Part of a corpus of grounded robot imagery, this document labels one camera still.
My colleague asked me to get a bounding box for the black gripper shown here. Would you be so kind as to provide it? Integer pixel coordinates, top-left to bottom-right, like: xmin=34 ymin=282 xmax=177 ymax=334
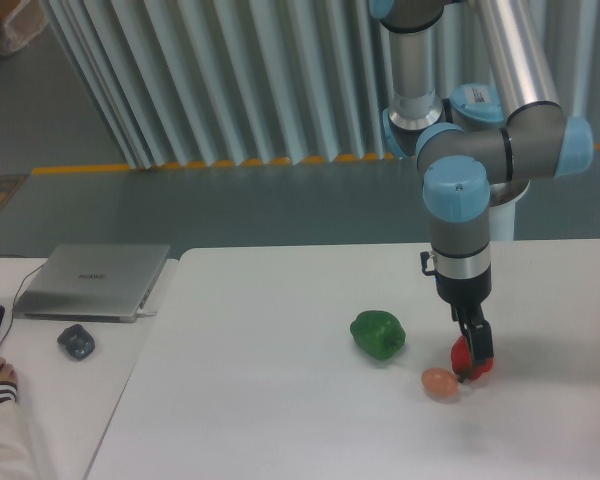
xmin=435 ymin=269 xmax=494 ymax=366

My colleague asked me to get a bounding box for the red bell pepper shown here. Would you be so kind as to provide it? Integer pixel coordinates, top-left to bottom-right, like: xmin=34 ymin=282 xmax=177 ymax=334
xmin=450 ymin=335 xmax=494 ymax=381

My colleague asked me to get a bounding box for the brown egg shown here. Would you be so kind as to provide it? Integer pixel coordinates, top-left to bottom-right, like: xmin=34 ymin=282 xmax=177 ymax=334
xmin=421 ymin=368 xmax=459 ymax=399

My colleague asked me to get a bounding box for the green bell pepper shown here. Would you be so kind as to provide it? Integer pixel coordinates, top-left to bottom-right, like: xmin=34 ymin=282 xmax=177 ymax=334
xmin=349 ymin=310 xmax=406 ymax=361

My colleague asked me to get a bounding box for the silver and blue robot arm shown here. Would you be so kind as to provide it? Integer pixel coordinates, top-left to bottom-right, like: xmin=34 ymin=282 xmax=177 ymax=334
xmin=369 ymin=1 xmax=594 ymax=366

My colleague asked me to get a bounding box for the white striped sleeve forearm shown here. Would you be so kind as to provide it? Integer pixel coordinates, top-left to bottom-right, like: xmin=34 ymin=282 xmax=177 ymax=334
xmin=0 ymin=381 xmax=40 ymax=479

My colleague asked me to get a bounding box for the silver closed laptop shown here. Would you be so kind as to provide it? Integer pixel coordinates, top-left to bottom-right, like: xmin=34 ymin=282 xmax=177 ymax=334
xmin=13 ymin=244 xmax=170 ymax=323

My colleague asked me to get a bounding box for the white pleated curtain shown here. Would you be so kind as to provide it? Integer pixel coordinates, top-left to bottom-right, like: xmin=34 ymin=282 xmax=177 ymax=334
xmin=40 ymin=1 xmax=600 ymax=169

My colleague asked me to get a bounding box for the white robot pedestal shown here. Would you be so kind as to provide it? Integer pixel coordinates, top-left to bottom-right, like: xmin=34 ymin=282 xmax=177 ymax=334
xmin=489 ymin=180 xmax=530 ymax=241

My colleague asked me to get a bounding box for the black laptop cable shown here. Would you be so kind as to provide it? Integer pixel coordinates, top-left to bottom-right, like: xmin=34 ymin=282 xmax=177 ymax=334
xmin=0 ymin=255 xmax=49 ymax=361

